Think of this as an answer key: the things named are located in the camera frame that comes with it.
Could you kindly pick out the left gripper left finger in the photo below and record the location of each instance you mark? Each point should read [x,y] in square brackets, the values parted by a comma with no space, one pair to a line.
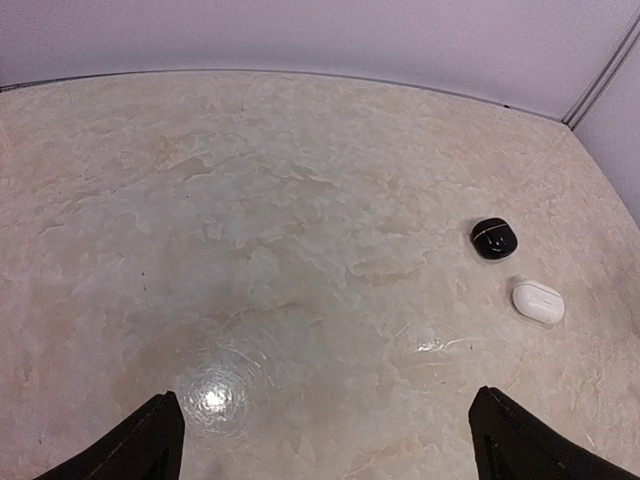
[148,444]

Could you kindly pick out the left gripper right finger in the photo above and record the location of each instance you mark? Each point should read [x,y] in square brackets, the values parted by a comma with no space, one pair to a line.
[511,443]

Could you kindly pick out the white earbud charging case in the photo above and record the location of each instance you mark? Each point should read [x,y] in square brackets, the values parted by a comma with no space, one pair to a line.
[538,302]

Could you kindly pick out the black earbud charging case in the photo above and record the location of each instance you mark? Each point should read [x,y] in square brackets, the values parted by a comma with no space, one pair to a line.
[493,239]

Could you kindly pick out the right aluminium frame post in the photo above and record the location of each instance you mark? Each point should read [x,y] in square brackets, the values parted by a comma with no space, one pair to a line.
[605,75]

